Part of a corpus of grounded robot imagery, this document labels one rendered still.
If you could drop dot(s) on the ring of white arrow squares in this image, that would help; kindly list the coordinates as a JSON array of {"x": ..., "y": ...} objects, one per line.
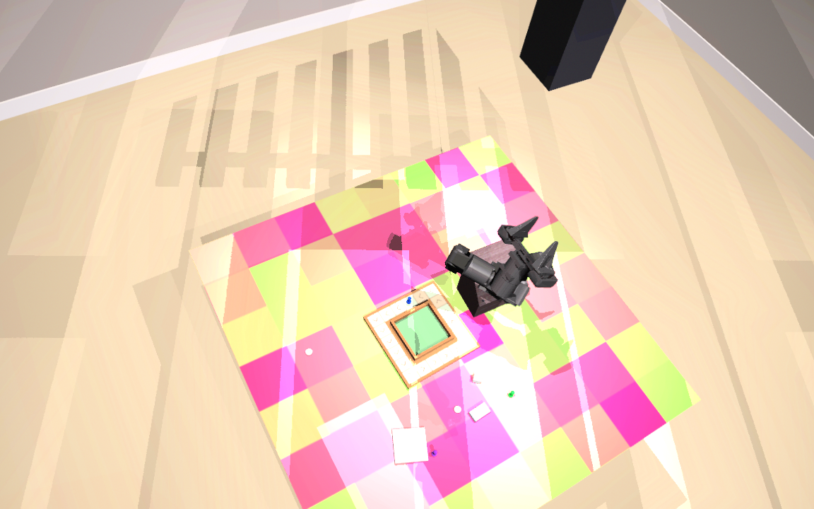
[{"x": 421, "y": 331}]

